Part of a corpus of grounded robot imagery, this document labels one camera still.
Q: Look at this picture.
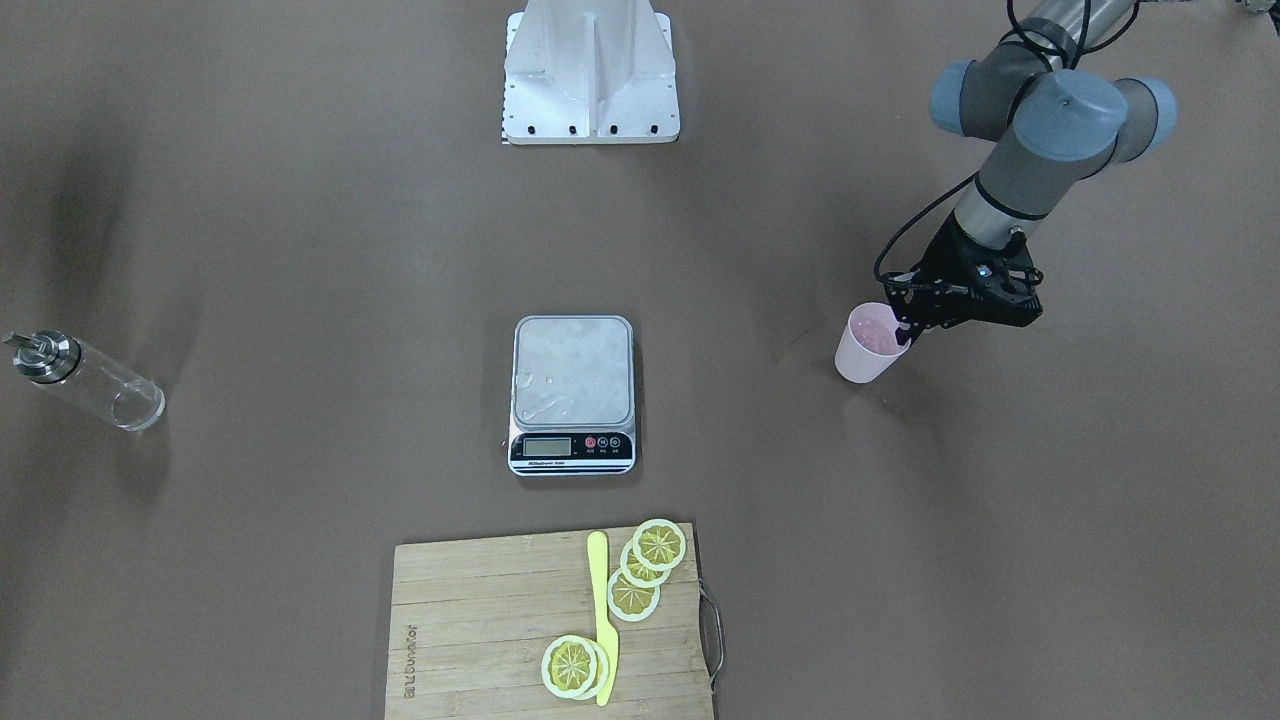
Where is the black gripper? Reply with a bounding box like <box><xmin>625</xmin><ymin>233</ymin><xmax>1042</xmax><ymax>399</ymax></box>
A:
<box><xmin>882</xmin><ymin>215</ymin><xmax>1044</xmax><ymax>346</ymax></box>

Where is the pink plastic cup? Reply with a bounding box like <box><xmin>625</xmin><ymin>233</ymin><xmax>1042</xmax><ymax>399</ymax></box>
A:
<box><xmin>835</xmin><ymin>302</ymin><xmax>910</xmax><ymax>384</ymax></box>

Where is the glass sauce dispenser bottle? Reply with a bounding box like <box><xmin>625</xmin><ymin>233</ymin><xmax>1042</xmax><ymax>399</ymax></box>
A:
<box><xmin>3</xmin><ymin>329</ymin><xmax>166</xmax><ymax>432</ymax></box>

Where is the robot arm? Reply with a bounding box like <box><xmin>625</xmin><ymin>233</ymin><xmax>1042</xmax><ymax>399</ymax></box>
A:
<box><xmin>873</xmin><ymin>1</ymin><xmax>1179</xmax><ymax>347</ymax></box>

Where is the silver kitchen scale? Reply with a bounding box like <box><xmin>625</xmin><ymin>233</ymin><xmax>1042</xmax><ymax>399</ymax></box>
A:
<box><xmin>507</xmin><ymin>314</ymin><xmax>639</xmax><ymax>477</ymax></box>

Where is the yellow plastic knife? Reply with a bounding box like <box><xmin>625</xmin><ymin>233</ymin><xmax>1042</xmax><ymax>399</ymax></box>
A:
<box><xmin>586</xmin><ymin>530</ymin><xmax>620</xmax><ymax>707</ymax></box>

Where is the lemon slice by knife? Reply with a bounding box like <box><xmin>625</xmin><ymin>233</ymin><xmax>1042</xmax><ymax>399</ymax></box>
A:
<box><xmin>540</xmin><ymin>634</ymin><xmax>613</xmax><ymax>701</ymax></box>

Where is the wooden cutting board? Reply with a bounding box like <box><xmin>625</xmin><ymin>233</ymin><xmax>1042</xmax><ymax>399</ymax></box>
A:
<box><xmin>384</xmin><ymin>521</ymin><xmax>716</xmax><ymax>719</ymax></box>

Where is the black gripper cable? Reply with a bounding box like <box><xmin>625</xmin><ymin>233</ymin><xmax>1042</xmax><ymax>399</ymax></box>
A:
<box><xmin>873</xmin><ymin>0</ymin><xmax>1146</xmax><ymax>286</ymax></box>

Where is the lemon slice near handle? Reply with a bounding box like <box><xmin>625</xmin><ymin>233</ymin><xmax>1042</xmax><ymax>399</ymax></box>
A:
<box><xmin>631</xmin><ymin>518</ymin><xmax>687</xmax><ymax>571</ymax></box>

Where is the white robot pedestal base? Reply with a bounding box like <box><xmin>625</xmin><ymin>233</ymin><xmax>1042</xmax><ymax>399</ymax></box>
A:
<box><xmin>500</xmin><ymin>1</ymin><xmax>682</xmax><ymax>146</ymax></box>

